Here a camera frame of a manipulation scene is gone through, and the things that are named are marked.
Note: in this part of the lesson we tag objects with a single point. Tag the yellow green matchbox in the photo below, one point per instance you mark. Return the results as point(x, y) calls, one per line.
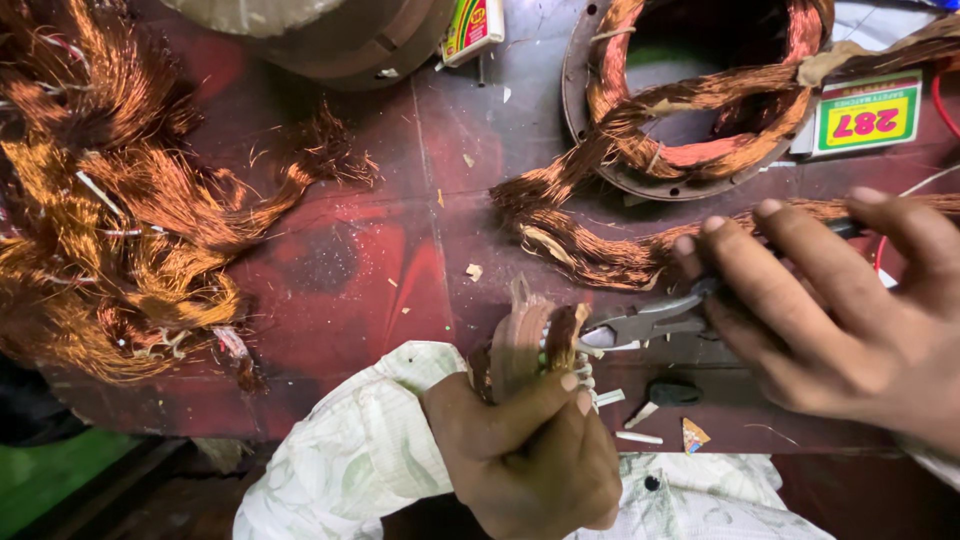
point(866, 112)

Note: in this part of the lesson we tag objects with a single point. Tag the coloured paper scrap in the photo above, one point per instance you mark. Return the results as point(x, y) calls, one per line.
point(693, 436)

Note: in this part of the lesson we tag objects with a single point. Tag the small copper coil piece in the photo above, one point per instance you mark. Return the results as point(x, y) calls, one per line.
point(525, 341)

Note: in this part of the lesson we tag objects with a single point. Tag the person's right hand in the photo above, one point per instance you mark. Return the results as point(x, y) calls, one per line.
point(862, 360)

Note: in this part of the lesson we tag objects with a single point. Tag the white insulation sleeve piece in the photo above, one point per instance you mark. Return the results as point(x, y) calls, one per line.
point(639, 437)
point(610, 397)
point(641, 415)

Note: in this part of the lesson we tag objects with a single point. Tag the small black plastic piece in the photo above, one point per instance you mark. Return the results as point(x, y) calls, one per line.
point(675, 393)

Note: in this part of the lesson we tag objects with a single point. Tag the yellow red matchbox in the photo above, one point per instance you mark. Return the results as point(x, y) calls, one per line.
point(472, 26)

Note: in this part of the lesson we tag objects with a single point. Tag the small beige paper scrap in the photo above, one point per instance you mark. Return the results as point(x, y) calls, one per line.
point(474, 272)

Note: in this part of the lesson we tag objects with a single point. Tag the white patterned shirt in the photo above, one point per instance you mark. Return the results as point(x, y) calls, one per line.
point(697, 502)

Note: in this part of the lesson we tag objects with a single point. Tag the person's left hand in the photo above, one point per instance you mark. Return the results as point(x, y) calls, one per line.
point(525, 480)

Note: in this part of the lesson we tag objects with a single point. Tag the grey metal pliers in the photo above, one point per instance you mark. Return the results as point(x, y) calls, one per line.
point(645, 322)

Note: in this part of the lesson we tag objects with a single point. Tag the metal nail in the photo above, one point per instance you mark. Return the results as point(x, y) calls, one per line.
point(481, 71)

